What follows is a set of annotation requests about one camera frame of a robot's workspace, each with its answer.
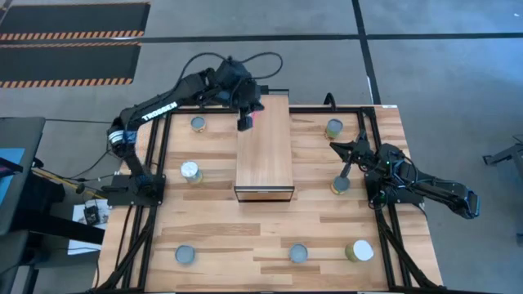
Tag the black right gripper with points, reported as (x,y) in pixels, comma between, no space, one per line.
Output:
(367,155)

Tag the wooden shelf with black frame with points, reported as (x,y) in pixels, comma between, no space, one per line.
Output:
(265,147)

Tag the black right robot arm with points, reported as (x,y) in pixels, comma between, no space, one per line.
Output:
(441,190)

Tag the green peach label can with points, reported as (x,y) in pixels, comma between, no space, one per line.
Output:
(185,254)

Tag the grey lidded tin can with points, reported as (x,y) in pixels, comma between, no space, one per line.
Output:
(298,253)

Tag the dark grey desk top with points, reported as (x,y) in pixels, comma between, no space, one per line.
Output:
(18,171)

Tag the tall carrots label can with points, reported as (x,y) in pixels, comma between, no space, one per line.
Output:
(190,170)

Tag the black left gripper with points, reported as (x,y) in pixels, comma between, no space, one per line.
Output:
(247,96)

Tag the yellow strip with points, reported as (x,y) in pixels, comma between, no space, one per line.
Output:
(61,183)

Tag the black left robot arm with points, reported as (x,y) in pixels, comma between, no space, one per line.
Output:
(157,111)

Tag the orange label can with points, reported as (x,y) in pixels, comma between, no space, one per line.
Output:
(340,184)

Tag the small black electronic device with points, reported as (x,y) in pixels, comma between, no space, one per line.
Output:
(91,215)

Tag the black hazard striped floor mat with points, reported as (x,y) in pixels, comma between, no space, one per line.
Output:
(65,61)
(73,18)

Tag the black desk leg beam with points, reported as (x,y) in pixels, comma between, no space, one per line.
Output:
(61,228)

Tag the short yellow green can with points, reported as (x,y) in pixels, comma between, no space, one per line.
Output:
(198,123)

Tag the black metal floor stand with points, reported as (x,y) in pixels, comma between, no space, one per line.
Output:
(506,154)

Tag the black aluminium table frame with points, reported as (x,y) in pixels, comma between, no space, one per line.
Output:
(162,143)

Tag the mixed fruit label white can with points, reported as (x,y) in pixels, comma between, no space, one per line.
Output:
(361,250)

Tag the white paper sheet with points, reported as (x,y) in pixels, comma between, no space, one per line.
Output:
(79,241)

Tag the green yellow label can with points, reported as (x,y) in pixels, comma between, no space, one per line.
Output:
(334,128)

